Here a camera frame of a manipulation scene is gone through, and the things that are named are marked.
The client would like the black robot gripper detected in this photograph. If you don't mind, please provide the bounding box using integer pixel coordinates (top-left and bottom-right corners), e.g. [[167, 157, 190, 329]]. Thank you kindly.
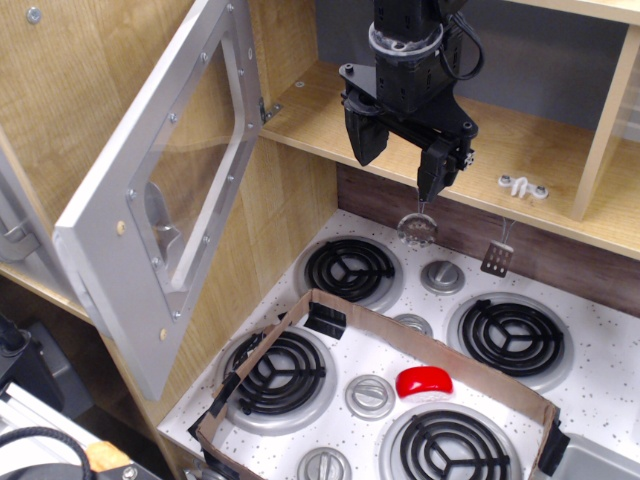
[[339, 23, 479, 203]]

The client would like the grey toy microwave door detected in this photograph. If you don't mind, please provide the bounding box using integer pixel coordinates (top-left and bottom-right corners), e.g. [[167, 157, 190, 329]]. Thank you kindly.
[[53, 1, 264, 400]]

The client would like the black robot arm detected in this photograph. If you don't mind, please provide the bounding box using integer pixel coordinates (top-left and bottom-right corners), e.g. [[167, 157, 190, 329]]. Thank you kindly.
[[339, 1, 485, 203]]

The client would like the white plastic door catch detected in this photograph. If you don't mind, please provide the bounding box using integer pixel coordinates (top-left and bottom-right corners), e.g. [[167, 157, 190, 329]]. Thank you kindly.
[[498, 175, 549, 200]]

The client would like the black rear left burner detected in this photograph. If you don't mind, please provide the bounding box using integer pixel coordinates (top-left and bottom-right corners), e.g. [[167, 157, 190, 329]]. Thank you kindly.
[[293, 236, 404, 313]]

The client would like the black burner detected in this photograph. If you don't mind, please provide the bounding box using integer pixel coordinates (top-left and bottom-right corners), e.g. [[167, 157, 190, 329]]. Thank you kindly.
[[378, 402, 524, 480], [226, 327, 338, 436], [446, 292, 574, 394], [293, 236, 404, 313]]

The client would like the grey rear stove knob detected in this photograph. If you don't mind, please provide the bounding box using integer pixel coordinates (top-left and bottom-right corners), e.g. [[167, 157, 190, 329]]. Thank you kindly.
[[420, 260, 465, 295]]

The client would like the grey stove knob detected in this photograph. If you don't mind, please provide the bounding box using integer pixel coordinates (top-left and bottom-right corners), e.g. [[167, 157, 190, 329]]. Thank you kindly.
[[394, 313, 433, 337], [345, 375, 396, 421], [420, 260, 465, 295], [297, 447, 352, 480]]

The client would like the grey hanging toy spatula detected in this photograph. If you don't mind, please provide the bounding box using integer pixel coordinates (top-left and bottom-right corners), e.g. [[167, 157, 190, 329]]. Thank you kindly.
[[481, 218, 516, 278]]

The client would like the grey middle stove knob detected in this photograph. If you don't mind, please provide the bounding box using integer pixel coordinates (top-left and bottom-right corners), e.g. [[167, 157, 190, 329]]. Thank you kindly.
[[394, 313, 433, 337]]

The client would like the black rear right burner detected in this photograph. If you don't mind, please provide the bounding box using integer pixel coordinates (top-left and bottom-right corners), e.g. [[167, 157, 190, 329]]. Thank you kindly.
[[446, 292, 574, 394]]

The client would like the red toy cheese wedge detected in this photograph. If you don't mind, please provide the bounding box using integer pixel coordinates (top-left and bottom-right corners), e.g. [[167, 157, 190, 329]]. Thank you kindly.
[[395, 366, 454, 402]]

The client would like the brown cardboard barrier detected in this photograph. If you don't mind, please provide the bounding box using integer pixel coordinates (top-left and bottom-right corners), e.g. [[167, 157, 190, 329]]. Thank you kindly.
[[190, 290, 569, 479]]

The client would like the grey centre front stove knob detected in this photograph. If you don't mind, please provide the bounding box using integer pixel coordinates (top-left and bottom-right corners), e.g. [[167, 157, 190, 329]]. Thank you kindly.
[[345, 375, 396, 421]]

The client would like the black front left burner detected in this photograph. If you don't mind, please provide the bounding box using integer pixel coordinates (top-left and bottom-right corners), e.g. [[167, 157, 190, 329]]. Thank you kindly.
[[226, 327, 338, 436]]

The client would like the black front right burner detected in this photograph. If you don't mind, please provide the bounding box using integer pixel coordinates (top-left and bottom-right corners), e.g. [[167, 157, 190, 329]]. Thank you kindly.
[[378, 402, 524, 480]]

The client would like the grey bottom stove knob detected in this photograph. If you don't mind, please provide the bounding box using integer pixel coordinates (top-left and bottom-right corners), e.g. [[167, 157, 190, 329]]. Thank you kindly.
[[297, 447, 352, 480]]

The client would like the black box bottom left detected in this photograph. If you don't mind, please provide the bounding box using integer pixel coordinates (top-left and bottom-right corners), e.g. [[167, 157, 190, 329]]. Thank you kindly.
[[1, 315, 94, 419]]

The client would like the grey wall phone holder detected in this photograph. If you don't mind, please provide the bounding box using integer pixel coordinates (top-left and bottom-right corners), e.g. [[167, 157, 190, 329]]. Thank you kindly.
[[144, 181, 185, 276]]

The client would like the grey cabinet door handle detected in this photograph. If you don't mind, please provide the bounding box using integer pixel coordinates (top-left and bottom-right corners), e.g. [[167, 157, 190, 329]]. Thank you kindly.
[[0, 149, 66, 301]]

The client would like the black cable bottom left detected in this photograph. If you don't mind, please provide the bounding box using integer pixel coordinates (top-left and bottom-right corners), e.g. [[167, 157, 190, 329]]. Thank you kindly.
[[0, 425, 94, 480]]

